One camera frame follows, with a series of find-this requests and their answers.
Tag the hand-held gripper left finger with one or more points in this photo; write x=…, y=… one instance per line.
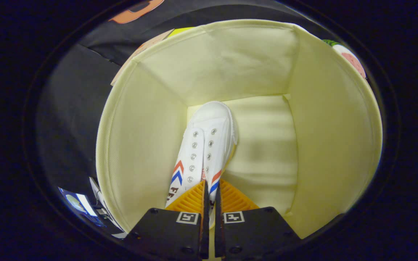
x=172, y=235

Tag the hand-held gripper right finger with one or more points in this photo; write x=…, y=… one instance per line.
x=252, y=232

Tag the cream fabric storage box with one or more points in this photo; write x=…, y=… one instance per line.
x=321, y=145

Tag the white striped canvas shoe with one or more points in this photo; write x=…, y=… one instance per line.
x=210, y=123

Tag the white keyboard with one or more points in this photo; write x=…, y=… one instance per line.
x=103, y=208

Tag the computer monitor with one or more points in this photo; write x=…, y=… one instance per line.
x=78, y=204

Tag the beige book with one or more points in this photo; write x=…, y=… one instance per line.
x=143, y=50

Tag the watermelon slice plush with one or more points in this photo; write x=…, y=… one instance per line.
x=352, y=59

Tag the yellow book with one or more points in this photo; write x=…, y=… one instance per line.
x=180, y=32

